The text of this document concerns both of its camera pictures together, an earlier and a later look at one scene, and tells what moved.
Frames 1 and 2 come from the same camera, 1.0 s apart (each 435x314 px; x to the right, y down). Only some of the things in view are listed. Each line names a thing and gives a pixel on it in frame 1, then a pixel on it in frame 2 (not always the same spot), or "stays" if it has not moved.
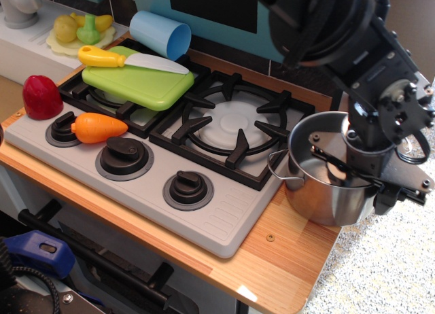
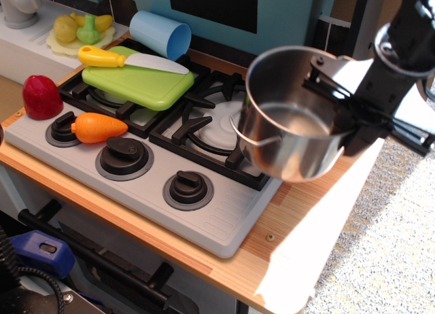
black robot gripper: (386, 168) → (376, 98)
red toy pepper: (42, 99) stays
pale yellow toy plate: (72, 48) stays
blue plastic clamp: (35, 249) stays
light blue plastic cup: (171, 39) stays
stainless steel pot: (316, 188) → (287, 131)
